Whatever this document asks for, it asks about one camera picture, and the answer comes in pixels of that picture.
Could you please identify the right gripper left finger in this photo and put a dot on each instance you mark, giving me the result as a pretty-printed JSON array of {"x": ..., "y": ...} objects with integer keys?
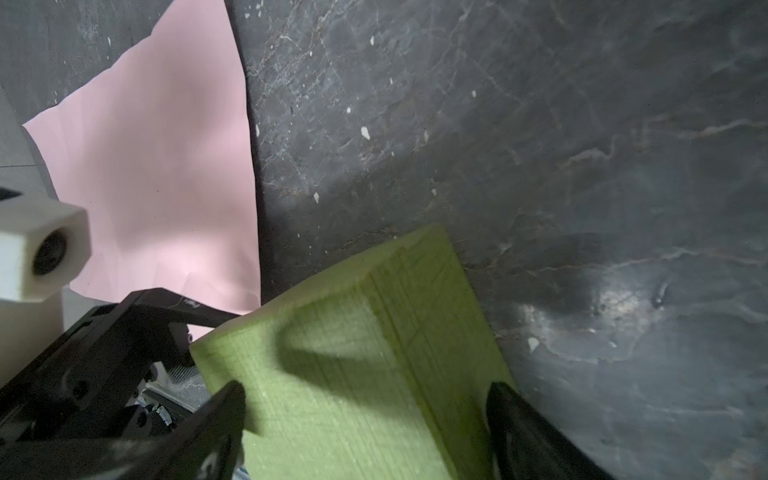
[{"x": 205, "y": 446}]

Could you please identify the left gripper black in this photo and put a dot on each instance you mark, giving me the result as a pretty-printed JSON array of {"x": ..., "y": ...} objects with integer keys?
[{"x": 88, "y": 382}]

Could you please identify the green gift box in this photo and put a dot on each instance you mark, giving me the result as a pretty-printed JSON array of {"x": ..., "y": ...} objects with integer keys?
[{"x": 375, "y": 368}]

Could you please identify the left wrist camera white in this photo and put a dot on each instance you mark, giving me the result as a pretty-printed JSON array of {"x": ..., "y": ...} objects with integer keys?
[{"x": 45, "y": 244}]

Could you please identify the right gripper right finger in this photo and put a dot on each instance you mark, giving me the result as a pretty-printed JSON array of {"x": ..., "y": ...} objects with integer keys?
[{"x": 527, "y": 446}]

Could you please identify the pink wrapping paper sheet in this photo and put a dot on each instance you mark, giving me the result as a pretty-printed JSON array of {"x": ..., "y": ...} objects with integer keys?
[{"x": 157, "y": 150}]

